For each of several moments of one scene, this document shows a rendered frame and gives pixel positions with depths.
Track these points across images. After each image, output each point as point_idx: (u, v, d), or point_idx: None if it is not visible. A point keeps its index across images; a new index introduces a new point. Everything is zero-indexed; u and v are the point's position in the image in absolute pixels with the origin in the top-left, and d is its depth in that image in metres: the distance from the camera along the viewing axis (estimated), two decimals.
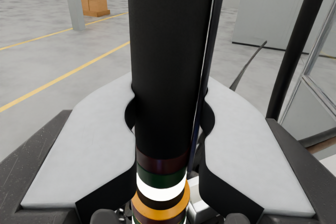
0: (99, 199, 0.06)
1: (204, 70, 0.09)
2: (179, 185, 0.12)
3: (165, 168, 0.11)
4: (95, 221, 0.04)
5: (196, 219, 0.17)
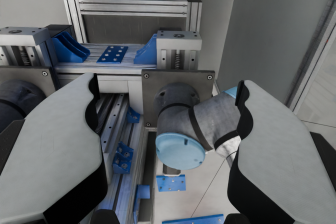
0: (69, 205, 0.05)
1: None
2: None
3: None
4: (95, 221, 0.04)
5: None
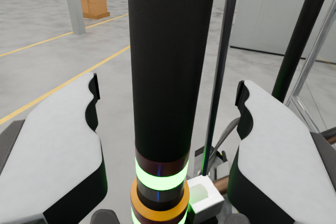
0: (69, 205, 0.05)
1: (218, 76, 0.09)
2: (179, 186, 0.13)
3: (165, 171, 0.11)
4: (95, 221, 0.04)
5: (196, 219, 0.17)
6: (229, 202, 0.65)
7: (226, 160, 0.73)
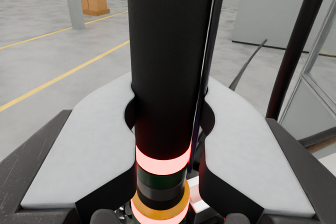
0: (99, 199, 0.06)
1: (204, 72, 0.09)
2: (179, 185, 0.13)
3: (165, 169, 0.11)
4: (95, 221, 0.04)
5: (196, 219, 0.17)
6: None
7: None
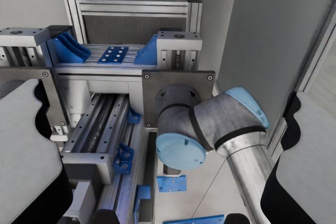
0: (32, 219, 0.05)
1: None
2: None
3: None
4: (95, 221, 0.04)
5: None
6: None
7: None
